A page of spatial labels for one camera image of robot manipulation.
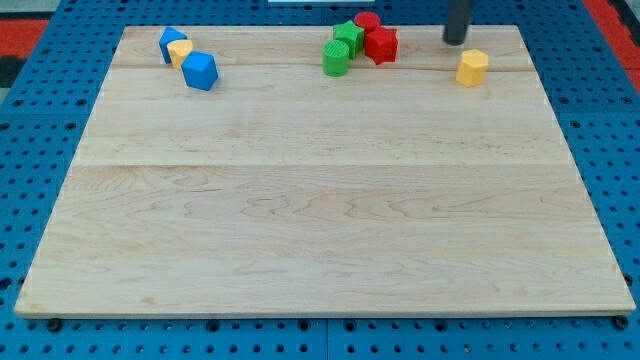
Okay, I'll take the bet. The yellow pentagon block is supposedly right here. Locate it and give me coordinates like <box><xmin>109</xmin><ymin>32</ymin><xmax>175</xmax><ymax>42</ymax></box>
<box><xmin>455</xmin><ymin>49</ymin><xmax>489</xmax><ymax>87</ymax></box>

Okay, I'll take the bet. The yellow heart block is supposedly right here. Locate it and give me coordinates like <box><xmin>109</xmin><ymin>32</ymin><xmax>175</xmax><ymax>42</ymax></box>
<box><xmin>167</xmin><ymin>39</ymin><xmax>194</xmax><ymax>69</ymax></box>

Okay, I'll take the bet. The light wooden board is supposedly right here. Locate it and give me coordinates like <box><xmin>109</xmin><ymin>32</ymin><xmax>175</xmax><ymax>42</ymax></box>
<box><xmin>15</xmin><ymin>25</ymin><xmax>635</xmax><ymax>319</ymax></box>

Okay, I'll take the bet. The green cylinder block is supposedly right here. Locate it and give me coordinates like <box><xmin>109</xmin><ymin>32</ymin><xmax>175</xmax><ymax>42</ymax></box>
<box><xmin>322</xmin><ymin>40</ymin><xmax>349</xmax><ymax>77</ymax></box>

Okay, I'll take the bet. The red star block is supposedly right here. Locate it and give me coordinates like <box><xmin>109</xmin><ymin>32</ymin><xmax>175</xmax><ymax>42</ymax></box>
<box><xmin>364</xmin><ymin>26</ymin><xmax>399</xmax><ymax>65</ymax></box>

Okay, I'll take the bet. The green star block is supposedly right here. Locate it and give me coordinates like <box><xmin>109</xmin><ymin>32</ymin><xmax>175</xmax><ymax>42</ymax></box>
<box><xmin>333</xmin><ymin>20</ymin><xmax>365</xmax><ymax>59</ymax></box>

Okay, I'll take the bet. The blue cube block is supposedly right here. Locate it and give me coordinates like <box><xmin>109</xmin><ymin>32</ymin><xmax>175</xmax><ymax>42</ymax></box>
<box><xmin>181</xmin><ymin>51</ymin><xmax>218</xmax><ymax>91</ymax></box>

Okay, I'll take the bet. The red cylinder block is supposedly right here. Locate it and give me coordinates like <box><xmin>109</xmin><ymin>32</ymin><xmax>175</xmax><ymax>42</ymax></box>
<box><xmin>353</xmin><ymin>11</ymin><xmax>381</xmax><ymax>34</ymax></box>

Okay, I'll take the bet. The blue triangle block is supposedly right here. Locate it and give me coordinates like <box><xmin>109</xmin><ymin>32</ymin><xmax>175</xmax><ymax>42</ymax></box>
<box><xmin>158</xmin><ymin>27</ymin><xmax>187</xmax><ymax>64</ymax></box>

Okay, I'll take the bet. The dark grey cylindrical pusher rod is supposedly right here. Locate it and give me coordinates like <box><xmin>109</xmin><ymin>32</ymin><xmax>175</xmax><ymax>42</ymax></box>
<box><xmin>442</xmin><ymin>0</ymin><xmax>475</xmax><ymax>46</ymax></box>

